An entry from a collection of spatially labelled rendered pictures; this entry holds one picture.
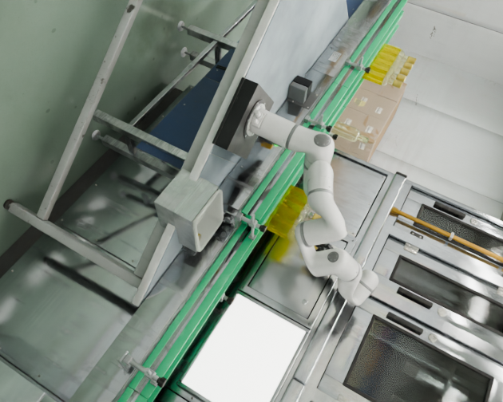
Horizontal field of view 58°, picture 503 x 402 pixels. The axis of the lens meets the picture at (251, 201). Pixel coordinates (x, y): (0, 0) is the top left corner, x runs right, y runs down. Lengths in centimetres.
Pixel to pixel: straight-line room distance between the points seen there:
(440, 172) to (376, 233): 451
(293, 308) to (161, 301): 53
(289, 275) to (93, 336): 82
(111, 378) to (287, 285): 76
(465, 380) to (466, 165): 503
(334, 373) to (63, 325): 107
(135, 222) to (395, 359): 124
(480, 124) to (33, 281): 649
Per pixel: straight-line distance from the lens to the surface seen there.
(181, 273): 174
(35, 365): 198
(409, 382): 195
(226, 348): 182
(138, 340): 167
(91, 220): 219
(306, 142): 158
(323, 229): 146
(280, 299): 190
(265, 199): 181
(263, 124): 162
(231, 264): 177
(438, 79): 793
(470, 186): 662
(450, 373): 202
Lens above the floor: 136
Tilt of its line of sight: 15 degrees down
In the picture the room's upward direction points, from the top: 116 degrees clockwise
